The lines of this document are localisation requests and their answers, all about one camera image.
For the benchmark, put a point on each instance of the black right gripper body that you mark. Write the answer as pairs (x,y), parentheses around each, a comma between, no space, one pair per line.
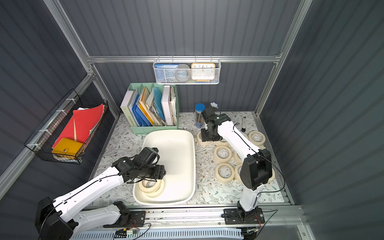
(210,135)

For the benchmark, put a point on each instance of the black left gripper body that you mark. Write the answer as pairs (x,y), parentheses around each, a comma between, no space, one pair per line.
(157,173)

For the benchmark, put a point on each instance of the cream masking tape roll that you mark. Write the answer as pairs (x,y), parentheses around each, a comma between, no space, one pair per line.
(150,187)
(222,154)
(257,138)
(224,173)
(155,194)
(201,142)
(222,143)
(238,158)
(237,173)

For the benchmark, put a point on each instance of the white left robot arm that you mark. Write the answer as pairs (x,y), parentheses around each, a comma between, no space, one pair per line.
(65,216)

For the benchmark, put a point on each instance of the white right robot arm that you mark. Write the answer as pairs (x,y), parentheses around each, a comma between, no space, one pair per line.
(256,163)

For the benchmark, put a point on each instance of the white plastic storage box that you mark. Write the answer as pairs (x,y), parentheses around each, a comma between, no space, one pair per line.
(177,155)

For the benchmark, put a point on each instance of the clear tape roll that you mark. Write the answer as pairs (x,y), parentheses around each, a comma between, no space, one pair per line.
(182,73)

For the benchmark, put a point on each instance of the blue box in basket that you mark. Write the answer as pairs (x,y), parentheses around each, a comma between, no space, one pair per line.
(165,73)

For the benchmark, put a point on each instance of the blue lid pencil jar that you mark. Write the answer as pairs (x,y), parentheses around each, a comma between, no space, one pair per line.
(199,120)

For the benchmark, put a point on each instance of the black capped marker pen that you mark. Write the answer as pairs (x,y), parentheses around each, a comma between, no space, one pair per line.
(244,124)

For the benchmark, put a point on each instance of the floral table mat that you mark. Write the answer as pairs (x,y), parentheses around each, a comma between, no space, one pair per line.
(209,191)

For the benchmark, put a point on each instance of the blue folder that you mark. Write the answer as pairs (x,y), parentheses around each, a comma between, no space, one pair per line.
(140,116)

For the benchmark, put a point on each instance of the white binder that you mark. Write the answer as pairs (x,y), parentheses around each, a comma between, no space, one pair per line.
(166,98)

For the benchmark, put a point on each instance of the green file organizer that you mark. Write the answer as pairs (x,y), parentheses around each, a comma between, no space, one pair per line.
(159,124)

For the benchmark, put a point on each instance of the white book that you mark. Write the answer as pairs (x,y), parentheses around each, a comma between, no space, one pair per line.
(126,109)

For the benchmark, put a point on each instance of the orange white clock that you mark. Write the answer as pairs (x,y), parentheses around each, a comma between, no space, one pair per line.
(203,72)

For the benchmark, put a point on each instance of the orange folder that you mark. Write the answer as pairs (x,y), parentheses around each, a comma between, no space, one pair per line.
(143,107)

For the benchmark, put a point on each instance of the teal folder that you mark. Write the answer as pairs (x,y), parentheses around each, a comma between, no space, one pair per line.
(158,103)

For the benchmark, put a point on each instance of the red folder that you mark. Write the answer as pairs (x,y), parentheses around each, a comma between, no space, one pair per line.
(82,124)

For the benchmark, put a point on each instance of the yellow wallet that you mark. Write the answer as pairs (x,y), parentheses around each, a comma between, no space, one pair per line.
(67,147)

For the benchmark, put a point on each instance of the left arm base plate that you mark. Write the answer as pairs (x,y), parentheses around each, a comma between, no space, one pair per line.
(128,220)

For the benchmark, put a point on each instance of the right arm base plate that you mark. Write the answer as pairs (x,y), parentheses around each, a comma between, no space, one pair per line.
(237,216)

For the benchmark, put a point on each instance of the black wire wall basket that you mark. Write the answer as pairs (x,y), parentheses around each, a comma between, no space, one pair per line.
(41,144)

